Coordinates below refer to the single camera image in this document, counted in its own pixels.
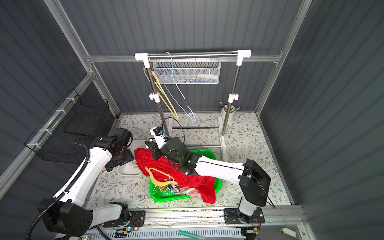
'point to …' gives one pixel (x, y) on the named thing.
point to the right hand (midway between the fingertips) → (148, 140)
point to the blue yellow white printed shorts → (170, 187)
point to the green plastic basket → (157, 195)
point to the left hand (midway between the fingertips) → (122, 163)
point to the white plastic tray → (131, 168)
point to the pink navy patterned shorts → (186, 190)
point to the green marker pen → (190, 234)
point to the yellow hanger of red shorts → (160, 184)
